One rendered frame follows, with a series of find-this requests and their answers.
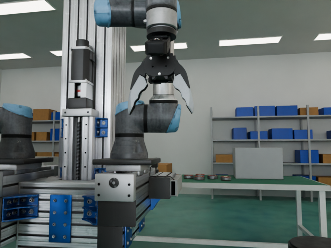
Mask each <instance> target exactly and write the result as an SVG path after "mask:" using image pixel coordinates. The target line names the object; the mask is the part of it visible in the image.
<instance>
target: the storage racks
mask: <svg viewBox="0 0 331 248"><path fill-rule="evenodd" d="M55 118H56V111H53V120H39V121H33V122H32V124H53V135H52V141H32V142H52V156H54V147H55V142H59V141H55V124H59V123H60V120H55ZM295 119H300V129H301V130H303V129H302V119H307V138H308V139H260V120H295ZM309 119H331V115H309V105H306V115H297V116H260V114H259V106H257V116H246V117H212V107H211V108H210V127H211V174H212V175H213V164H233V162H215V161H213V142H248V141H255V148H257V141H258V148H260V141H301V150H303V142H304V141H308V161H309V163H297V162H283V164H284V165H302V175H304V165H309V179H311V180H312V168H311V165H331V163H311V146H310V141H331V139H310V123H309ZM237 120H254V127H255V131H257V125H256V120H257V122H258V139H237V140H213V121H237ZM259 193H260V200H262V190H261V189H259ZM213 195H214V189H213V188H212V189H211V199H213ZM303 198H305V190H303ZM310 202H313V191H310Z"/></svg>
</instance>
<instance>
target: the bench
mask: <svg viewBox="0 0 331 248"><path fill-rule="evenodd" d="M207 176H208V175H205V177H204V180H194V179H184V174H182V188H221V189H263V190H295V192H296V217H297V237H298V236H302V233H304V234H305V235H306V236H314V235H313V234H312V233H310V232H309V231H308V230H307V229H306V228H305V227H304V226H303V225H302V212H301V190H305V191H318V211H319V232H320V237H326V238H327V237H328V236H327V215H326V195H325V191H331V186H330V185H327V184H324V183H321V182H318V181H314V180H311V179H308V178H305V177H302V176H283V178H284V179H283V180H277V179H236V178H235V177H234V175H218V179H208V178H207ZM221 176H230V177H231V178H232V180H230V181H222V180H220V177H221ZM133 241H148V242H165V243H183V244H200V245H217V246H234V247H251V248H288V244H282V243H264V242H246V241H227V240H209V239H191V238H173V237H154V236H136V237H135V238H134V240H133Z"/></svg>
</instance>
